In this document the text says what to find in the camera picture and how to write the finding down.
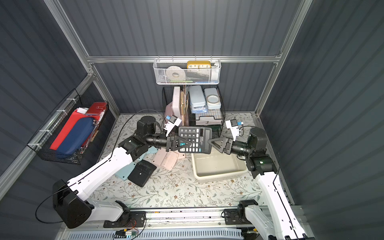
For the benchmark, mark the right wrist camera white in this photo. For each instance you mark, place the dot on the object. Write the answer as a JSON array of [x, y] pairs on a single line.
[[234, 126]]

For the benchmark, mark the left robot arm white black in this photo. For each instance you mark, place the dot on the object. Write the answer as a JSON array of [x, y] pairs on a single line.
[[71, 198]]

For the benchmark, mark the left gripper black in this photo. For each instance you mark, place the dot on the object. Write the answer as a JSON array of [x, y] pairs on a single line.
[[170, 142]]

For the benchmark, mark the white tape roll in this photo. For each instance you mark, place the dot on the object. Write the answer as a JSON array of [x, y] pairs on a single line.
[[175, 74]]

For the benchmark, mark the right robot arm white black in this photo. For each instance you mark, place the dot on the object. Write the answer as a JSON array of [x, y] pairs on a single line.
[[283, 224]]

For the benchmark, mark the black wire desk organizer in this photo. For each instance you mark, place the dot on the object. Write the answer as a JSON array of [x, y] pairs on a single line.
[[213, 118]]

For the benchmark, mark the pink calculator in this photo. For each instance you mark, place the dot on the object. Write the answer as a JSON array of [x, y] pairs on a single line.
[[164, 159], [181, 156]]

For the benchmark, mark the light blue calculator lower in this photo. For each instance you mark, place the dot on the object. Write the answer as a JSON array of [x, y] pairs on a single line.
[[125, 171]]

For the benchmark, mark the red wallet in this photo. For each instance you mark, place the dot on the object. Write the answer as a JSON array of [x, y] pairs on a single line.
[[96, 109]]

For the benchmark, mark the black calculator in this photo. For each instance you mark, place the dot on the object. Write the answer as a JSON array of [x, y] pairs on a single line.
[[141, 173], [199, 137]]

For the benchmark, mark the red folder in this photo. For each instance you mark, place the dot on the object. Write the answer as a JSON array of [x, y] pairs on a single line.
[[75, 116]]

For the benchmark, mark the floral table mat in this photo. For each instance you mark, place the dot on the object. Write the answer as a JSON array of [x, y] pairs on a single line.
[[179, 189]]

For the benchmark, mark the small circuit board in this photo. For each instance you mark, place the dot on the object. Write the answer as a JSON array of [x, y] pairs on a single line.
[[126, 234]]

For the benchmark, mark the pink upright book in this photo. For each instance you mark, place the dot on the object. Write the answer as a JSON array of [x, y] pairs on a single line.
[[176, 103]]

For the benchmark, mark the navy blue pouch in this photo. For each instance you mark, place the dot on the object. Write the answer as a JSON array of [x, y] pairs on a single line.
[[76, 137]]

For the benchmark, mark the pink case in organizer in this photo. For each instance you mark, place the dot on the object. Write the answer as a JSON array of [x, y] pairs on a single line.
[[168, 111]]

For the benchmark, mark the yellow clock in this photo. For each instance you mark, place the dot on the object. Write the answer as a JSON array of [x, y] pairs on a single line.
[[199, 64]]

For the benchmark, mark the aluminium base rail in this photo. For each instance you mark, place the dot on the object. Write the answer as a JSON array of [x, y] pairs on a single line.
[[216, 223]]

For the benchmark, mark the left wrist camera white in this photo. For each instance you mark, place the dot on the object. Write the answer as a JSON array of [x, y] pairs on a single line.
[[172, 122]]

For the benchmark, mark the white mesh hanging basket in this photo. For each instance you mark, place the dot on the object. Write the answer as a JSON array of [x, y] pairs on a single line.
[[193, 76]]

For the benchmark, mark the light blue calculator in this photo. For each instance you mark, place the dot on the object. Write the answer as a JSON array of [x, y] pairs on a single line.
[[125, 171], [152, 150]]

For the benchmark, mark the black wire side basket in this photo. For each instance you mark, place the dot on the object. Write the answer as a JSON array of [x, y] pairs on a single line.
[[91, 148]]

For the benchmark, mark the light blue pencil case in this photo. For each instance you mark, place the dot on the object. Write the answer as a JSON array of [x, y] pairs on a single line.
[[197, 100]]

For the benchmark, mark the white round tape box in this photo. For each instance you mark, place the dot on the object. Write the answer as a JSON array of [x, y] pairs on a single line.
[[212, 99]]

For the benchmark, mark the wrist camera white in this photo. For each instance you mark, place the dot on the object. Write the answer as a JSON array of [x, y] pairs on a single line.
[[172, 122], [234, 126]]

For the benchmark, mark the light blue calculator middle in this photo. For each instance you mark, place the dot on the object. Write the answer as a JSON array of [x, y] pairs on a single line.
[[152, 150]]

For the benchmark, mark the beige plastic storage box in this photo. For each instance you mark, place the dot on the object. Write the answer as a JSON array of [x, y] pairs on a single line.
[[217, 166]]

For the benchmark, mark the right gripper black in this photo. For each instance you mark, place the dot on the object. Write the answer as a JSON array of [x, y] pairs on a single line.
[[226, 145]]

